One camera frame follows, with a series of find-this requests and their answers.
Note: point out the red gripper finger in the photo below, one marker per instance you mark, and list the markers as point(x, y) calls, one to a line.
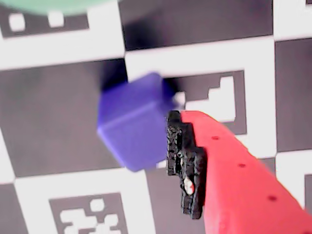
point(243, 182)

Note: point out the blue cube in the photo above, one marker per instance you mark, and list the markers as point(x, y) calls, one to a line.
point(131, 126)

